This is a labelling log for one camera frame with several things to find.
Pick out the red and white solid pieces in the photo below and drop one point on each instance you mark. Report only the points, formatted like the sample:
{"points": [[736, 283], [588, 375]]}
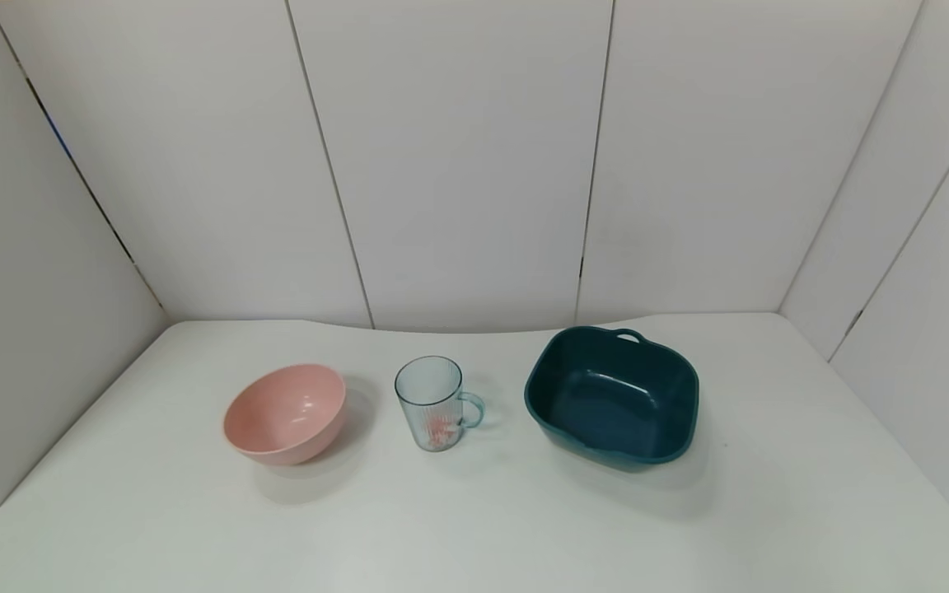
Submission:
{"points": [[440, 430]]}

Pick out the pink plastic bowl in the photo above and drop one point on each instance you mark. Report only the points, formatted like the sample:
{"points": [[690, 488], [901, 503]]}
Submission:
{"points": [[277, 416]]}

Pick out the dark teal plastic basin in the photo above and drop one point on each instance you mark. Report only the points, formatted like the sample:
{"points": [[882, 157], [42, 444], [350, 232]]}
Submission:
{"points": [[614, 403]]}

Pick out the clear blue ribbed cup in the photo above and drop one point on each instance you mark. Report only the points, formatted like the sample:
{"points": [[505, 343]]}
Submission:
{"points": [[429, 387]]}

